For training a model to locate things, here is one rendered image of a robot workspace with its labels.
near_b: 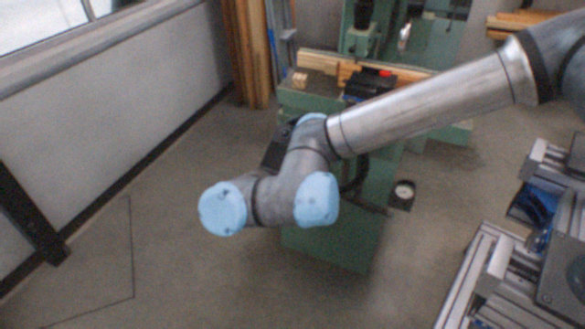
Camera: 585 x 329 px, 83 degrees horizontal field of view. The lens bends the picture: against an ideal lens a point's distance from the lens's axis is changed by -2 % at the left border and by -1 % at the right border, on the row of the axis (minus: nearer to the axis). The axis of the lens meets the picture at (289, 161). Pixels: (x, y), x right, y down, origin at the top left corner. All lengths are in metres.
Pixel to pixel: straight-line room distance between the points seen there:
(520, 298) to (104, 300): 1.57
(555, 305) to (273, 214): 0.60
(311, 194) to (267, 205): 0.06
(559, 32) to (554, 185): 0.88
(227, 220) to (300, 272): 1.22
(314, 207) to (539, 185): 0.98
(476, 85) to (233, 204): 0.35
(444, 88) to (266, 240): 1.42
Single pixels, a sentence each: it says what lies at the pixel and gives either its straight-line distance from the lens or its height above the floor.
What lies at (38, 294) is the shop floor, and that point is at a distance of 1.98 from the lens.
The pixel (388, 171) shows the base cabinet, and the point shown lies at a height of 0.67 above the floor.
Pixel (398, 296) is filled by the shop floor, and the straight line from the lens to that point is 1.69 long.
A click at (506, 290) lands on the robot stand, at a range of 0.92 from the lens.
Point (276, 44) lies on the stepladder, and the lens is 1.92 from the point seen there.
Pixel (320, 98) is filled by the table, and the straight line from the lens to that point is 1.08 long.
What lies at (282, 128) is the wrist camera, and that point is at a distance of 0.64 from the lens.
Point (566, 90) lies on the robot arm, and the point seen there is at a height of 1.27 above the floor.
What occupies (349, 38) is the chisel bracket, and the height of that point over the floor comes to 1.05.
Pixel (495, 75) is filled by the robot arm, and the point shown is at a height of 1.26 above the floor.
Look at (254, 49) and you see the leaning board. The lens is 2.49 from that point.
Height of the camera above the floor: 1.45
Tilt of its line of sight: 42 degrees down
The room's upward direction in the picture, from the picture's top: straight up
